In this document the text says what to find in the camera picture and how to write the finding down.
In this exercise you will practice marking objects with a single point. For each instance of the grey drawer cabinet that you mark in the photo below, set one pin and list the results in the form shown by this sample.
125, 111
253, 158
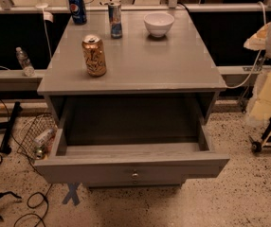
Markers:
137, 64

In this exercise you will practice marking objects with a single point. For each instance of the wire waste basket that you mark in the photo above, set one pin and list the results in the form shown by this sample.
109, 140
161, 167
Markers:
38, 136

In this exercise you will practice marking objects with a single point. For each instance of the blue tape cross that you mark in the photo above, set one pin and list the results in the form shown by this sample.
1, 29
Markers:
72, 194

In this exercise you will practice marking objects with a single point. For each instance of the gold soda can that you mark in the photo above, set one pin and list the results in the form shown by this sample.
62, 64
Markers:
93, 51

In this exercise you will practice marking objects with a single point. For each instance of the white ceramic bowl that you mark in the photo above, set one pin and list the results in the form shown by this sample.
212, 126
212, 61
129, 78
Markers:
158, 23

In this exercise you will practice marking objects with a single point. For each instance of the black metal stand leg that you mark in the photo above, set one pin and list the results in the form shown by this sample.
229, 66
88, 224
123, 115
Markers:
7, 127

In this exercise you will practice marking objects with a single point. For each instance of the grey top drawer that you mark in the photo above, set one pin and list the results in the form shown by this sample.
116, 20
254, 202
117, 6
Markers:
105, 142

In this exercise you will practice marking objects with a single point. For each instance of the blue Pepsi can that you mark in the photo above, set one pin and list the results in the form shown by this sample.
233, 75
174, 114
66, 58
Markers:
78, 11

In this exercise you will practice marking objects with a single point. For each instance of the slim Red Bull can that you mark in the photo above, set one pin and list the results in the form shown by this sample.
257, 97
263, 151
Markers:
114, 13

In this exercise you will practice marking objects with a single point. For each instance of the clear plastic water bottle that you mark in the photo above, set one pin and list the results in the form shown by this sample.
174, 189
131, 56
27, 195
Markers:
25, 62

